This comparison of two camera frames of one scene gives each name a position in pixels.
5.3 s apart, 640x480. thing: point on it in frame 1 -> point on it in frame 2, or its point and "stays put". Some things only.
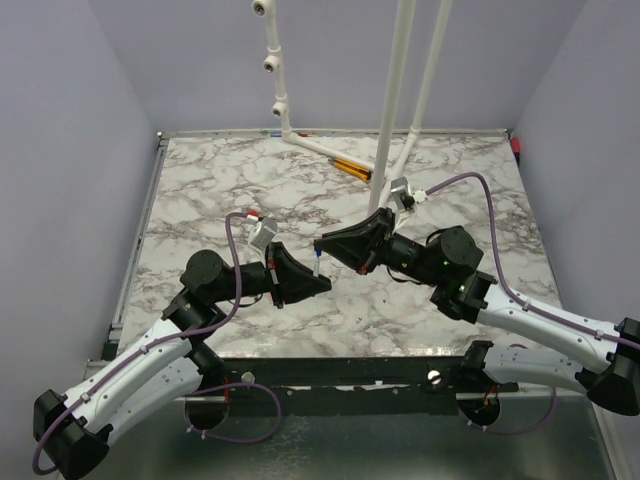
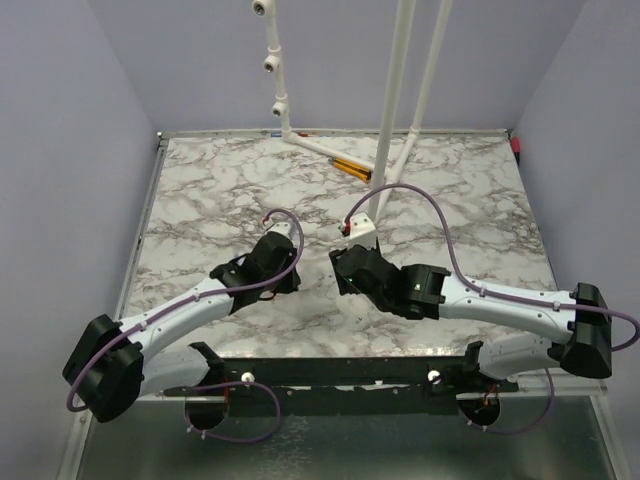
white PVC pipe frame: x=383 y=172 stays put
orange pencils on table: x=352 y=168 stays put
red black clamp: x=516 y=148 stays put
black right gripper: x=354 y=245 -> x=335 y=255
